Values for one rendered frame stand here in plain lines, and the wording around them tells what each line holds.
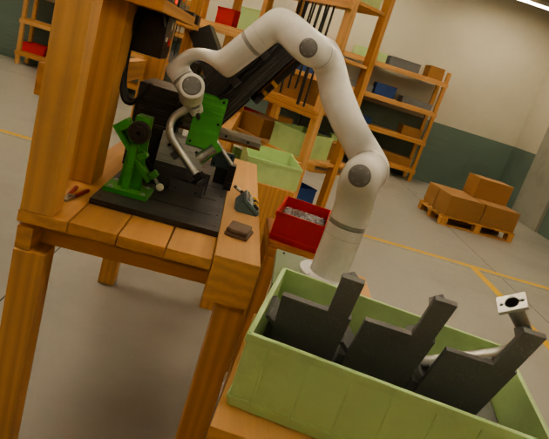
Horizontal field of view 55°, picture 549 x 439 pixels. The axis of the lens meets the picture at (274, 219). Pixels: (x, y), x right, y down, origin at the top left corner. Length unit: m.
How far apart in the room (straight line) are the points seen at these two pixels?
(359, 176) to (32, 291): 1.01
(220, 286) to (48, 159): 0.59
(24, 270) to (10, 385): 0.39
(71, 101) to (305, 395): 0.95
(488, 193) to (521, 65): 4.20
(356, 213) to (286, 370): 0.67
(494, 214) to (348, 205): 6.73
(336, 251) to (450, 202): 6.27
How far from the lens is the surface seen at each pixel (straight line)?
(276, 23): 1.69
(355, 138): 1.65
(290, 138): 4.89
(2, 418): 1.99
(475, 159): 12.05
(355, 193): 1.56
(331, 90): 1.63
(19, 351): 1.83
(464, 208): 8.02
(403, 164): 11.06
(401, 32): 11.38
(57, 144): 1.56
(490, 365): 1.20
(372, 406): 1.11
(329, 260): 1.66
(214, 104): 2.11
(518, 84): 12.17
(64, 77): 1.53
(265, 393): 1.12
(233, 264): 1.56
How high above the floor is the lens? 1.47
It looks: 16 degrees down
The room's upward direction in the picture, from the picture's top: 17 degrees clockwise
